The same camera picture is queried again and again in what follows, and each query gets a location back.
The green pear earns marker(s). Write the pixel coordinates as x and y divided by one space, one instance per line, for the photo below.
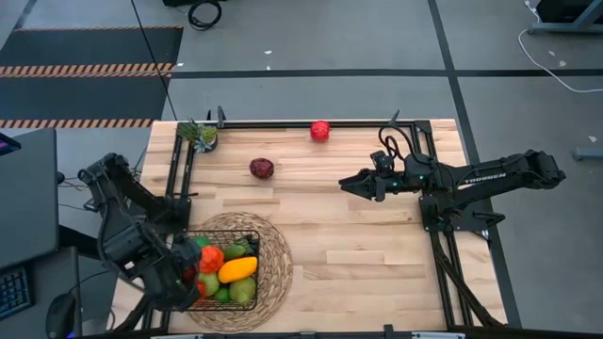
242 291

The round woven straw placemat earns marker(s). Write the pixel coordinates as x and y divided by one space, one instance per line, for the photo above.
275 292

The green cucumber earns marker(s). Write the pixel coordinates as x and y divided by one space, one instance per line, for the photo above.
234 252

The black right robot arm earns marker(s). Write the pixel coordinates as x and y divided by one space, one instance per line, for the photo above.
494 176

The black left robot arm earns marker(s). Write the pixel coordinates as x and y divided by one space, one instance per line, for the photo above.
118 235

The grey desk foot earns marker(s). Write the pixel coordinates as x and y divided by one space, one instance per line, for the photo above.
589 154

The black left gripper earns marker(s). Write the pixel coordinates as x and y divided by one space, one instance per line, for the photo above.
172 282

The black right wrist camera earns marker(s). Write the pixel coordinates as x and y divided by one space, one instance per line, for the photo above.
381 161

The black grape bunch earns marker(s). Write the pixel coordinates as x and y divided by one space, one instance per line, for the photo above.
253 245

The small potted succulent plant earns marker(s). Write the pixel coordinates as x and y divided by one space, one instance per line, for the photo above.
203 137

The bright red pomegranate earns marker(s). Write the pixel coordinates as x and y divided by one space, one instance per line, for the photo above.
320 131

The yellow mango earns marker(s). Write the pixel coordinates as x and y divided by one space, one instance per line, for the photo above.
238 269

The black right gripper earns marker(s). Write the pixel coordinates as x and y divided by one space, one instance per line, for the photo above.
402 181

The dark red pomegranate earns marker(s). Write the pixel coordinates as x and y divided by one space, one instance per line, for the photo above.
262 168

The black keyboard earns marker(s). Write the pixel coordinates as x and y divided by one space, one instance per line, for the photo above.
14 292

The black desk surface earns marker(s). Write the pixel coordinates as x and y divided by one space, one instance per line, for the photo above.
47 278

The black computer mouse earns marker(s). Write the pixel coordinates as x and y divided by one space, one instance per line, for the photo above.
60 313

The grey desk frame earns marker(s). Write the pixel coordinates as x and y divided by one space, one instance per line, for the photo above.
556 29

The black metal table frame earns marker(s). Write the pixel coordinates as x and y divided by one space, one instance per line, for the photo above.
264 125

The small bright green lime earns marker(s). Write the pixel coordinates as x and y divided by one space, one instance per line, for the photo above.
222 295

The black hazard-striped floor mat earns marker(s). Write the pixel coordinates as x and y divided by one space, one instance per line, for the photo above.
85 47

